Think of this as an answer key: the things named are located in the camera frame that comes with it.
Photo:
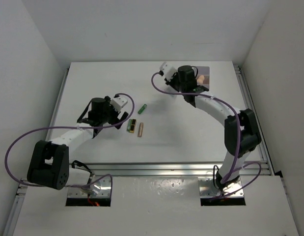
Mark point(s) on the aluminium front rail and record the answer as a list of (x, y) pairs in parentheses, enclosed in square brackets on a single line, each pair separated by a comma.
[(154, 169)]

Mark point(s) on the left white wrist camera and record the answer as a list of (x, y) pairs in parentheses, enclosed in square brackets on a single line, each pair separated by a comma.
[(119, 103)]

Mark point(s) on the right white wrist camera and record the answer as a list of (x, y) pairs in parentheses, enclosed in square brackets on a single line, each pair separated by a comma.
[(168, 71)]

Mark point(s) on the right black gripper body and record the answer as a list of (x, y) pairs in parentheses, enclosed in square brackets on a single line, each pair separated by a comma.
[(175, 83)]

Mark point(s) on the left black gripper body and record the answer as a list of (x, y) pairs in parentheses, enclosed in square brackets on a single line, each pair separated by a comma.
[(110, 114)]

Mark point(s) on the black gold lipstick case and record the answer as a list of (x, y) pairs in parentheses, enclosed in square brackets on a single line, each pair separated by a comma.
[(132, 125)]

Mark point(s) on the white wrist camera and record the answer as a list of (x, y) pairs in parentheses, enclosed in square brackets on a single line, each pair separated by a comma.
[(119, 103), (168, 71)]

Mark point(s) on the metal base plate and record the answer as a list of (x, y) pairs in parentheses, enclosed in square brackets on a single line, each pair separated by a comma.
[(207, 190), (100, 189)]

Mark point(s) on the green lip balm tube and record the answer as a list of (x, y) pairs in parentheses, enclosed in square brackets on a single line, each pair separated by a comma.
[(129, 125)]

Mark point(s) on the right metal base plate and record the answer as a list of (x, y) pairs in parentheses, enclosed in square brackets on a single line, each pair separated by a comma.
[(207, 190)]

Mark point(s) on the white compartment organizer box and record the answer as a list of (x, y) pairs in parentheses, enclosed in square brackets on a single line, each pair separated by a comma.
[(203, 70)]

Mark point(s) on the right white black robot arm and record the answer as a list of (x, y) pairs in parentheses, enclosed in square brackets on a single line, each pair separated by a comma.
[(241, 133)]

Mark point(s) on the beige makeup sponge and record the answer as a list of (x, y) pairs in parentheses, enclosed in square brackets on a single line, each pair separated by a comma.
[(201, 79)]

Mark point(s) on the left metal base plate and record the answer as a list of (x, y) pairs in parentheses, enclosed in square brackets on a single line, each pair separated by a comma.
[(100, 189)]

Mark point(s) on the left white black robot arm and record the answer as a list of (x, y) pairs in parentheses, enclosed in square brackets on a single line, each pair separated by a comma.
[(49, 165)]

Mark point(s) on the rose gold lipstick tube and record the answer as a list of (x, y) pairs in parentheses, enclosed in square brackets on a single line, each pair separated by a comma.
[(140, 129)]

